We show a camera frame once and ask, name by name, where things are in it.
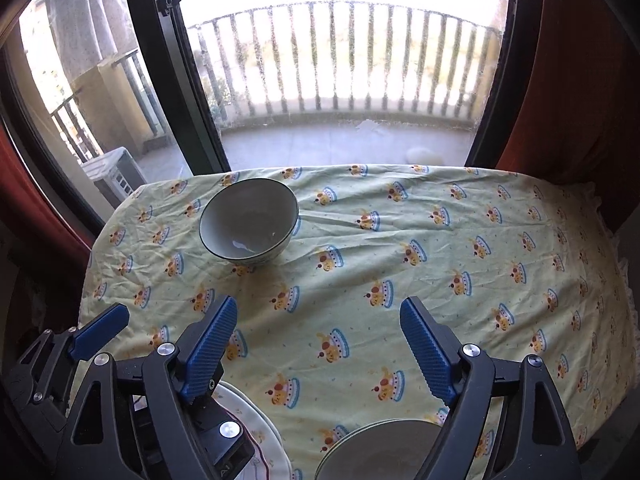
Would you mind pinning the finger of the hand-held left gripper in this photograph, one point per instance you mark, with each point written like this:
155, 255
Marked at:
100, 332
227, 442

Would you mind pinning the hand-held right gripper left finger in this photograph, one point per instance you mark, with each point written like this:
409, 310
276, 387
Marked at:
207, 345

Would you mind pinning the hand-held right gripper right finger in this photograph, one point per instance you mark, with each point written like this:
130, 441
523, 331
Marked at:
425, 350

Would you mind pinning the red rimmed white plate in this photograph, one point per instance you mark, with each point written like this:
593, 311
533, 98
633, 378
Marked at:
254, 471

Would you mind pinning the large yellow floral plate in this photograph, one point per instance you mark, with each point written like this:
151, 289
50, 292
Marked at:
272, 437

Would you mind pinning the medium floral bowl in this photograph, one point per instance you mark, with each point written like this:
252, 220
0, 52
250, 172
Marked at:
370, 455

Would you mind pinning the large dark rimmed bowl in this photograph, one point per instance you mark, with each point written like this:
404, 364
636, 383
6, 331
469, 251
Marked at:
250, 220

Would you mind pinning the yellow printed tablecloth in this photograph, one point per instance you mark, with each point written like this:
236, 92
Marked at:
400, 260

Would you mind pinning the red curtain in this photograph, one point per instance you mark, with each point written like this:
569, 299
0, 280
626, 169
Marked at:
35, 200
575, 85

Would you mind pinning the outdoor air conditioner unit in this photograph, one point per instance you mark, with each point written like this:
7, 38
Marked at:
115, 175

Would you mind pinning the balcony railing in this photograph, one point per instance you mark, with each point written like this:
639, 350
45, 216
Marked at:
350, 60

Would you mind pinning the grey hanging cloth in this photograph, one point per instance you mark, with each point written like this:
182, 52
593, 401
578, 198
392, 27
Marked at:
90, 10

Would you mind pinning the black window frame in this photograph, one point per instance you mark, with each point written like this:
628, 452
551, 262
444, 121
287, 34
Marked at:
170, 60

